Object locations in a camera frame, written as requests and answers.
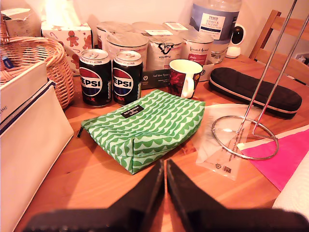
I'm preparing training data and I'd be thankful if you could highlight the white Lancome vanity bag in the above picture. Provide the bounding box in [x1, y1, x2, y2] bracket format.
[0, 60, 75, 232]

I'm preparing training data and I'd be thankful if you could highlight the wooden chair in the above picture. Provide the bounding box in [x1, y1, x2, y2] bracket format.
[248, 9, 309, 85]

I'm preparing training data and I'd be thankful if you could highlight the gingerbread print tissue box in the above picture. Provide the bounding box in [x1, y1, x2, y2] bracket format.
[40, 0, 94, 76]

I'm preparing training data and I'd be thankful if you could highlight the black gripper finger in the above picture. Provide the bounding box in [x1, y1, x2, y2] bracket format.
[108, 159, 165, 232]
[167, 159, 227, 232]

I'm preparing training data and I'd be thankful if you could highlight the wicker basket with handle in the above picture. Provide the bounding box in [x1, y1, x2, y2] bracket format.
[0, 13, 75, 110]

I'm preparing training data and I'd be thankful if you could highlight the white torn cardboard box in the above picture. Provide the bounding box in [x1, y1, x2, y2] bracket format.
[0, 8, 42, 38]

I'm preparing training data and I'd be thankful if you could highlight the white paper towel roll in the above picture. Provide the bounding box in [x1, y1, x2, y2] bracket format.
[272, 151, 309, 210]

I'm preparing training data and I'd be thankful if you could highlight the green wave-patterned zip pouch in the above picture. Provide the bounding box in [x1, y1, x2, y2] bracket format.
[76, 88, 206, 175]

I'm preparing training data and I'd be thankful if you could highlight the clear printed plastic bag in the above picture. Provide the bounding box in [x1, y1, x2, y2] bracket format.
[193, 102, 264, 181]

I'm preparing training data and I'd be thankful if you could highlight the wrapped jar with black symbol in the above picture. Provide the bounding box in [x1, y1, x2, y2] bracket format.
[147, 35, 185, 71]

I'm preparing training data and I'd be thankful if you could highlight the small white round camera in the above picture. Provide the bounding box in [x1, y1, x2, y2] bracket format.
[225, 24, 247, 59]

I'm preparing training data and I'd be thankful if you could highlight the metallic wire towel stand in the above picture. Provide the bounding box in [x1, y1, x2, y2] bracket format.
[211, 0, 309, 160]

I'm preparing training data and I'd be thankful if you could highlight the dark red patterned mug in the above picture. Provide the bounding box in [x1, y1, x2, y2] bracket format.
[168, 59, 203, 99]

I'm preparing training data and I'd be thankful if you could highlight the blue packet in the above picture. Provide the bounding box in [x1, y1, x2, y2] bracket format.
[1, 56, 14, 71]

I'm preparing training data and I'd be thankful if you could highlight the black Pepsi Max can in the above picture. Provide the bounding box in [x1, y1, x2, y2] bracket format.
[78, 48, 112, 107]
[112, 50, 143, 106]

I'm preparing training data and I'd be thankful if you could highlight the pink paper sheet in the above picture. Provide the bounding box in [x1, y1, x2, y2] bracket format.
[238, 124, 309, 192]

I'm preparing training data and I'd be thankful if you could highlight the large clear water bottle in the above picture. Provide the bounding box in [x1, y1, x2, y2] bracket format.
[189, 0, 242, 65]

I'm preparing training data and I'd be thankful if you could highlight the black zipped glasses case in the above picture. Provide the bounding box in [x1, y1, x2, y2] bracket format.
[208, 67, 303, 119]

